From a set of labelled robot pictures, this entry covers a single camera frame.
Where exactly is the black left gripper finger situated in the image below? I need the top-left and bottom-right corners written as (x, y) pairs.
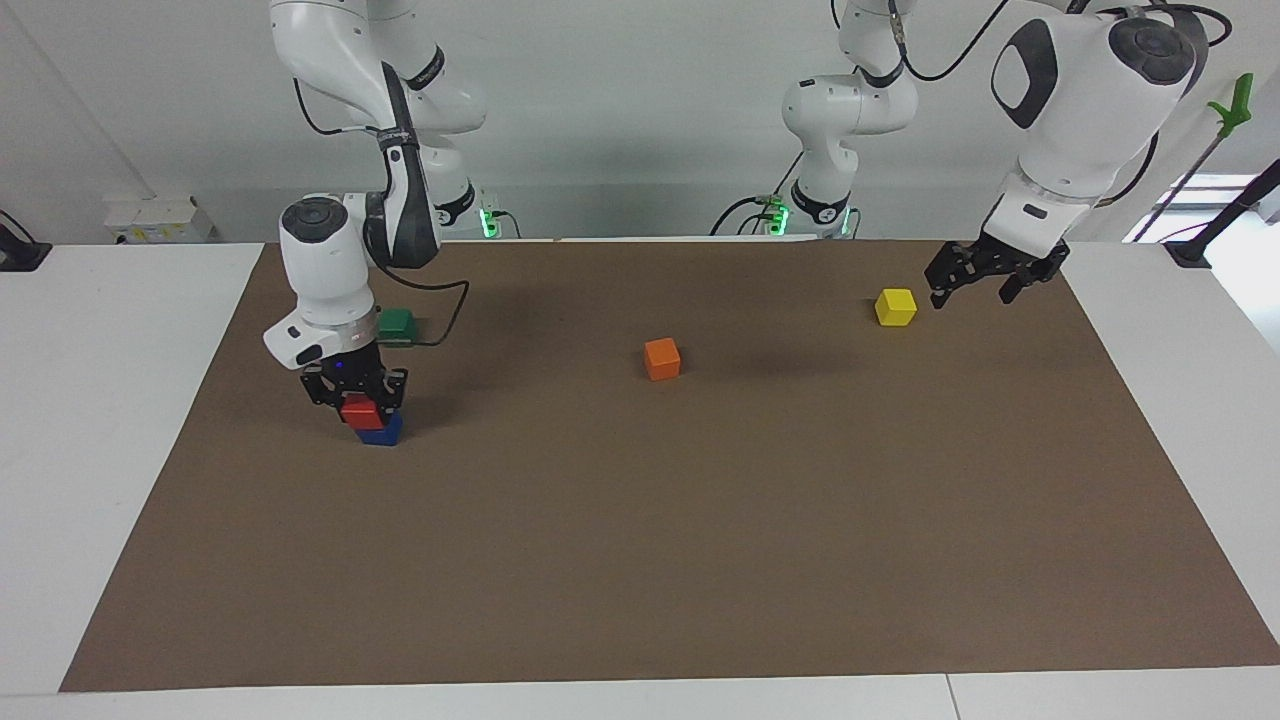
top-left (926, 244), bottom-right (987, 310)
top-left (999, 271), bottom-right (1052, 307)

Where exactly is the yellow wooden block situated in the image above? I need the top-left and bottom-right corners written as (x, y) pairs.
top-left (874, 287), bottom-right (919, 328)

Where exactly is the black stand pole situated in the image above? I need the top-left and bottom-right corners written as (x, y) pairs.
top-left (1164, 158), bottom-right (1280, 270)

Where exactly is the green clip on rod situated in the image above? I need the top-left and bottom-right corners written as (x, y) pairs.
top-left (1130, 72), bottom-right (1255, 243)

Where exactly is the brown table mat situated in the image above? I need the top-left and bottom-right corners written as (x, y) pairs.
top-left (58, 238), bottom-right (1280, 694)

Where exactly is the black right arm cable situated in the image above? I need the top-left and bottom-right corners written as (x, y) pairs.
top-left (292, 74), bottom-right (472, 349)

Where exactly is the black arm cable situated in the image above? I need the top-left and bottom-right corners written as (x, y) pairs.
top-left (893, 0), bottom-right (1233, 206)
top-left (292, 74), bottom-right (472, 349)

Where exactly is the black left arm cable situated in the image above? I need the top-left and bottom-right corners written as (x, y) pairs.
top-left (893, 0), bottom-right (1233, 206)

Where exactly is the black base cable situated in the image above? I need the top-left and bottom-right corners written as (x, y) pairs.
top-left (709, 148), bottom-right (803, 239)

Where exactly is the white wall outlet box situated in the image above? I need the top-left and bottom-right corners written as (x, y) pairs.
top-left (102, 194), bottom-right (215, 245)

